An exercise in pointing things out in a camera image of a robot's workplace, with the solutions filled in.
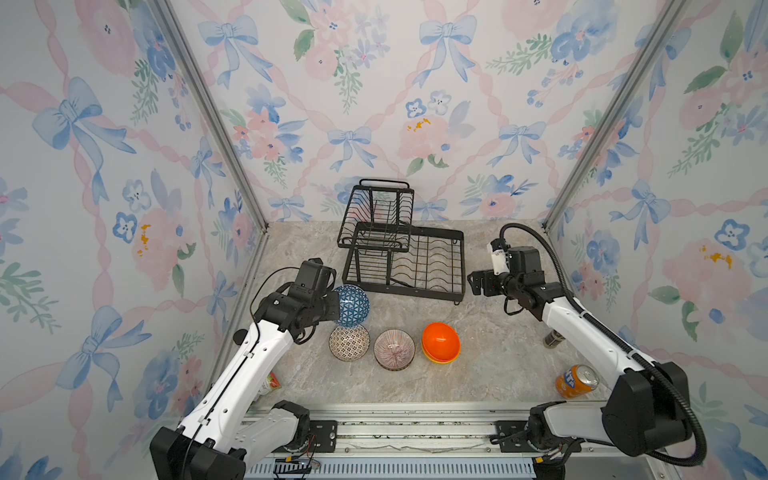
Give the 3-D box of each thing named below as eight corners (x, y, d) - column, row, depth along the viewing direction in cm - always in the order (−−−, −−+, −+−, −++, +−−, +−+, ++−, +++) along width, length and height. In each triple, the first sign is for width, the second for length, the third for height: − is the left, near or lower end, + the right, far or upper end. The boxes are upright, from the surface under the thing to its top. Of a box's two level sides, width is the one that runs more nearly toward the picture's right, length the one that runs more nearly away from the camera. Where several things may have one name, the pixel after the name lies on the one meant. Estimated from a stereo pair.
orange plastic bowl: (422, 365, 87) (425, 354, 81) (420, 335, 93) (423, 322, 87) (456, 365, 87) (462, 354, 81) (452, 335, 93) (457, 322, 87)
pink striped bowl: (390, 382, 84) (390, 374, 79) (369, 353, 90) (368, 343, 84) (419, 359, 88) (421, 350, 83) (397, 332, 94) (398, 322, 88)
